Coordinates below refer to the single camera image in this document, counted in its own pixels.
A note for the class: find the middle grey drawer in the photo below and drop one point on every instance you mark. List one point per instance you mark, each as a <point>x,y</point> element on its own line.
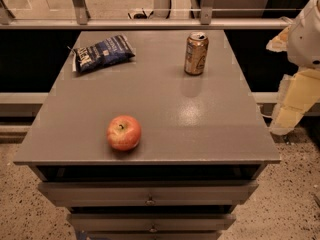
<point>143,222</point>

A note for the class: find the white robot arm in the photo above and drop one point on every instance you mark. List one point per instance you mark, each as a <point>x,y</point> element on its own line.
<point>301,39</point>

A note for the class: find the blue chip bag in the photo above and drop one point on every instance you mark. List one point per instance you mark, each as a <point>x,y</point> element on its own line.
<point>110,51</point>

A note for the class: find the padded gripper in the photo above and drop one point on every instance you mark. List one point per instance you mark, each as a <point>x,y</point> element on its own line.
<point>305,42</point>

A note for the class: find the red apple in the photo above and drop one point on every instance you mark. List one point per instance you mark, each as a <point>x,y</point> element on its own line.
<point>123,133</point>

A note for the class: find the top grey drawer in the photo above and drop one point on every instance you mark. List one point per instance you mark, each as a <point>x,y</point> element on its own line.
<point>100,194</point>

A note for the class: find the grey drawer cabinet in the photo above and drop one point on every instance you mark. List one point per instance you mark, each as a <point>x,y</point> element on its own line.
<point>194,129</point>

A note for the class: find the top drawer metal knob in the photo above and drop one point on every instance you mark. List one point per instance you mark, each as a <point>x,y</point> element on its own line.
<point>150,202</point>

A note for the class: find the orange soda can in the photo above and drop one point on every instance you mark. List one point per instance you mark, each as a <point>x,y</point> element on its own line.
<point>196,53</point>

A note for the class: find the drawer metal knob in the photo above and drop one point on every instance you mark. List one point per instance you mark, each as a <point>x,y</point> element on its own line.
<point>153,229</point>
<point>150,202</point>

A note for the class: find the grey drawer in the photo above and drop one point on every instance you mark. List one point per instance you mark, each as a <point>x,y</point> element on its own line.
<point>100,194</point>
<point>143,222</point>

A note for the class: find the grey metal railing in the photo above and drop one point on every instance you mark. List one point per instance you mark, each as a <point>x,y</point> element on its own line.
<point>148,14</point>

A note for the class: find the middle drawer metal knob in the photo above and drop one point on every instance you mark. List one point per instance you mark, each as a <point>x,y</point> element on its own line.
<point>153,229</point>

